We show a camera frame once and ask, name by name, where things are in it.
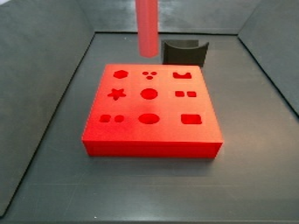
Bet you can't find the red hexagon peg rod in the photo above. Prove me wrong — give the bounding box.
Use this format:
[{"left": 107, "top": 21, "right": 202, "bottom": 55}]
[{"left": 135, "top": 0, "right": 159, "bottom": 58}]

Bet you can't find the red shape sorting block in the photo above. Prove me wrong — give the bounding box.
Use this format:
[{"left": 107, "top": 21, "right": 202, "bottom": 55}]
[{"left": 82, "top": 64, "right": 223, "bottom": 158}]

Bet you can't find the black curved holder block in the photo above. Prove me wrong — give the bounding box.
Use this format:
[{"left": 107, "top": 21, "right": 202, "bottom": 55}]
[{"left": 162, "top": 39, "right": 210, "bottom": 67}]

